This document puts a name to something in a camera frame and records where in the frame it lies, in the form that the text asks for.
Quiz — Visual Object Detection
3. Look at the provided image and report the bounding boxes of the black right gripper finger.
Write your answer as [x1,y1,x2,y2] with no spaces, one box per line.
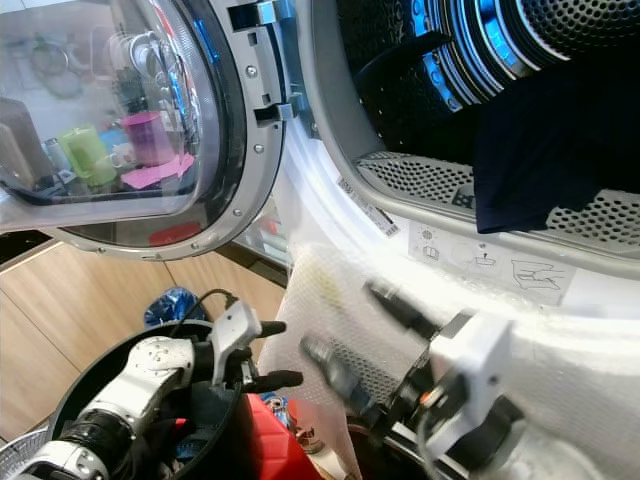
[364,279,445,342]
[299,334,385,418]

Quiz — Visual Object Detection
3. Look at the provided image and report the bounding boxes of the dark denim clothes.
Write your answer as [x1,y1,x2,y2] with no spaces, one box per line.
[160,380,241,469]

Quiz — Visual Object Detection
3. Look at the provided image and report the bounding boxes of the white washing machine body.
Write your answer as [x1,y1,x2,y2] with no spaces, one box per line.
[260,0,640,480]

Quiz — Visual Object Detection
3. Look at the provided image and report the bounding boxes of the red plastic container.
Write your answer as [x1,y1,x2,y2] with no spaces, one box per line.
[242,392,323,480]

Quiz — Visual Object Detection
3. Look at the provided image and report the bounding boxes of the blue crumpled plastic bag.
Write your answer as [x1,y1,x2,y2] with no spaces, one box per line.
[141,286,203,328]

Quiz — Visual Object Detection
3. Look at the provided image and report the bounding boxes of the white pictogram instruction sticker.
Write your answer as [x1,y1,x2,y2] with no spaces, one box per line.
[407,221,577,307]

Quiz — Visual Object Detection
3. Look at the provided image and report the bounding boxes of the white barcode label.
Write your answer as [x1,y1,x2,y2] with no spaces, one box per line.
[336,177,401,239]

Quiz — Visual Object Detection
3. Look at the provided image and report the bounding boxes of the grey perforated lint filter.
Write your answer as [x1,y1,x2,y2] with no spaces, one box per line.
[356,150,640,247]

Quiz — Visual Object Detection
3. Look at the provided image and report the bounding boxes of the round glass washer door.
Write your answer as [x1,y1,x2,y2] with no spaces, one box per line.
[0,0,287,262]

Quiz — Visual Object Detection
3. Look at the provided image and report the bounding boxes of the black round laundry basket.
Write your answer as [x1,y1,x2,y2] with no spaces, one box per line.
[48,319,253,480]

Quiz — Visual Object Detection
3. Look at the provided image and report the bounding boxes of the wooden cabinet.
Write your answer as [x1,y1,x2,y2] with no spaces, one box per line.
[0,239,287,443]

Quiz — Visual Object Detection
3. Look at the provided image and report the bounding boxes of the dark navy garment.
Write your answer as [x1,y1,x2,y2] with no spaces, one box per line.
[472,68,640,237]

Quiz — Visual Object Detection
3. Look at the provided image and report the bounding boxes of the grey washer door hinge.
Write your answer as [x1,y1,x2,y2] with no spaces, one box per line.
[228,0,309,129]

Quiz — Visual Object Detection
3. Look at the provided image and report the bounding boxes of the perforated steel washer drum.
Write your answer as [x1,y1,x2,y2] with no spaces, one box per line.
[335,0,640,166]

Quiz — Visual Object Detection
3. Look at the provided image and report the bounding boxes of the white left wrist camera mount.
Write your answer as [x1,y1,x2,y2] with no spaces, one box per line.
[206,299,264,387]

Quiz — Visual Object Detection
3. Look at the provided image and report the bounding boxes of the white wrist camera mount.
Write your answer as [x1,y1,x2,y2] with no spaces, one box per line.
[421,309,527,471]
[206,299,264,387]

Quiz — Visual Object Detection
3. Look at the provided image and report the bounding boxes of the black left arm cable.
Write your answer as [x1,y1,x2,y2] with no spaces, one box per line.
[172,288,239,339]

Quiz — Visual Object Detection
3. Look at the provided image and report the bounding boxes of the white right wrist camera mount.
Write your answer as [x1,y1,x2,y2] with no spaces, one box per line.
[421,309,527,471]

